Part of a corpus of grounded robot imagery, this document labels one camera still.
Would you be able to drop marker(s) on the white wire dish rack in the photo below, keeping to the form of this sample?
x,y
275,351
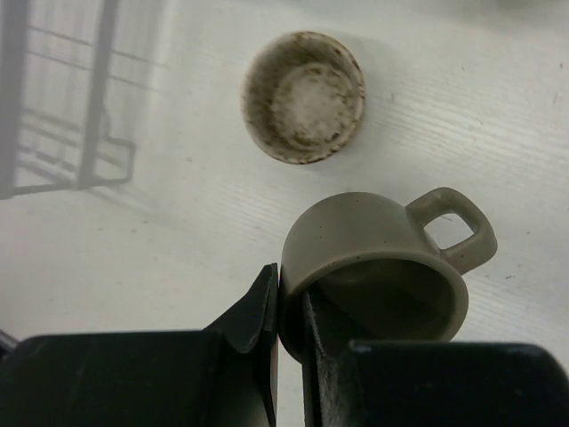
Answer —
x,y
66,116

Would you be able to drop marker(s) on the grey small cup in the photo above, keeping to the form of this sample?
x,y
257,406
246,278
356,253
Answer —
x,y
397,270

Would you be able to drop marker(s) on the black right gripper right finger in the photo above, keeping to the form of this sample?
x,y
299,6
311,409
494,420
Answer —
x,y
351,379

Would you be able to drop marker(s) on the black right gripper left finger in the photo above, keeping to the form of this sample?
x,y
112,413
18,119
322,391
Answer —
x,y
222,375

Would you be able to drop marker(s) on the speckled beige small cup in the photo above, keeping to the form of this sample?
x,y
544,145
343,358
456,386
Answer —
x,y
303,97

